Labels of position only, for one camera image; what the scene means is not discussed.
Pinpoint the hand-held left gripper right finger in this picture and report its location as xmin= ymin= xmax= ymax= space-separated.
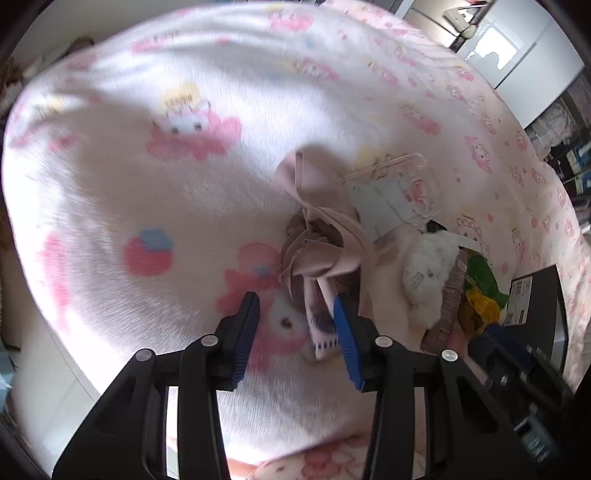
xmin=333 ymin=294 xmax=541 ymax=480

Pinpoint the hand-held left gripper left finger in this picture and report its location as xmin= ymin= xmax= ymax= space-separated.
xmin=52 ymin=291 xmax=262 ymax=480

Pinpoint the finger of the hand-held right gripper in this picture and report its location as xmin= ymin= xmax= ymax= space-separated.
xmin=485 ymin=322 xmax=573 ymax=402
xmin=468 ymin=339 xmax=555 ymax=421

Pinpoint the black container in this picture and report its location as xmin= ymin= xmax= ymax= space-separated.
xmin=501 ymin=264 xmax=571 ymax=393

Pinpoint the green yellow snack packet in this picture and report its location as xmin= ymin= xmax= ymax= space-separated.
xmin=457 ymin=251 xmax=511 ymax=333

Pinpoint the white plush toy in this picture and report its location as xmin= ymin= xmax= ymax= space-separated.
xmin=401 ymin=231 xmax=462 ymax=329

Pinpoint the clear phone case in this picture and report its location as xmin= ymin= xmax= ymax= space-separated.
xmin=342 ymin=152 xmax=441 ymax=241

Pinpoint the pink cloth garment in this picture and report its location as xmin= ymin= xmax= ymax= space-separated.
xmin=272 ymin=150 xmax=377 ymax=319

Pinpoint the white blue patterned sock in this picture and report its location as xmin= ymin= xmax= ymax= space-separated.
xmin=305 ymin=279 xmax=345 ymax=361

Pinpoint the brown pleated cloth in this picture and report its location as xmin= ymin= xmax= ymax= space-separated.
xmin=278 ymin=213 xmax=324 ymax=319

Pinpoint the pink printed blanket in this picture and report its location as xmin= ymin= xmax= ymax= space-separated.
xmin=2 ymin=0 xmax=585 ymax=480

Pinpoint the shelf of goods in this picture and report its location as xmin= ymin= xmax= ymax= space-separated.
xmin=524 ymin=78 xmax=591 ymax=213

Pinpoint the white cabinet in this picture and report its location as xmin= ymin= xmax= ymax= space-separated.
xmin=464 ymin=0 xmax=585 ymax=127

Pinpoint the white appliance on cabinet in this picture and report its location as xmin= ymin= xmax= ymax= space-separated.
xmin=441 ymin=0 xmax=485 ymax=40

